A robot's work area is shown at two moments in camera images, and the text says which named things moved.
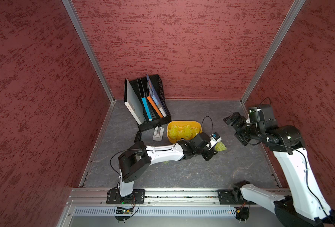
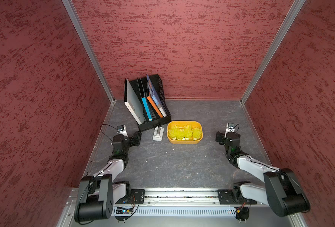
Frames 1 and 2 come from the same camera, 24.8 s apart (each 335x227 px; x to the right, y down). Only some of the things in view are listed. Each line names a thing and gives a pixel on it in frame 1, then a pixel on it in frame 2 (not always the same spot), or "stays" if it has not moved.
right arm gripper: [240, 118] to [221, 136]
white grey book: [132, 104] stays
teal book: [145, 105] stays
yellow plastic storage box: [179, 130] stays
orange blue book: [153, 95] stays
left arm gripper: [209, 153] to [133, 143]
